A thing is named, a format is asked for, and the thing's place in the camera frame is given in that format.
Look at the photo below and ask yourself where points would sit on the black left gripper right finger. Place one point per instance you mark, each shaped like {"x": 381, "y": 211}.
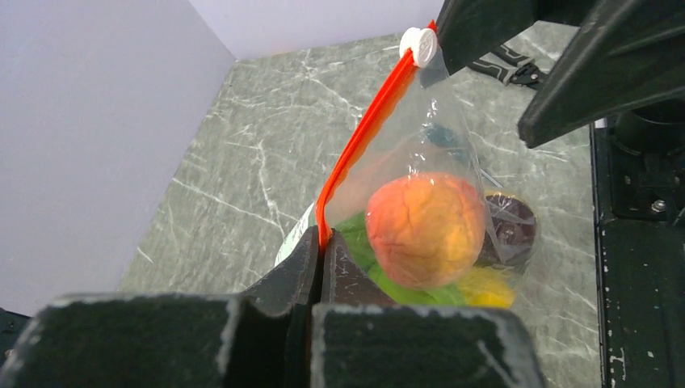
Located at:
{"x": 344, "y": 281}

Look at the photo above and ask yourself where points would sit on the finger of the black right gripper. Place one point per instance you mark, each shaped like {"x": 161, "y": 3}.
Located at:
{"x": 625, "y": 55}
{"x": 469, "y": 29}

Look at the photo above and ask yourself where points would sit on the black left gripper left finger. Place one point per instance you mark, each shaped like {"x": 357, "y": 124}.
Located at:
{"x": 283, "y": 286}

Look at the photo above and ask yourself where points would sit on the orange red peach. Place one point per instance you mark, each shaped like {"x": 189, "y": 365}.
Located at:
{"x": 426, "y": 229}

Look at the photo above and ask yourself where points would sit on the clear zip bag orange zipper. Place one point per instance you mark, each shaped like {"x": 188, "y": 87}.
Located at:
{"x": 413, "y": 125}

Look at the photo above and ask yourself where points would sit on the dark red plum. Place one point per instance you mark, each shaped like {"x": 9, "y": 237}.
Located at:
{"x": 511, "y": 242}

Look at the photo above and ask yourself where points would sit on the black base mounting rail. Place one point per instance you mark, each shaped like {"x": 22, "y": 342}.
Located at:
{"x": 638, "y": 191}

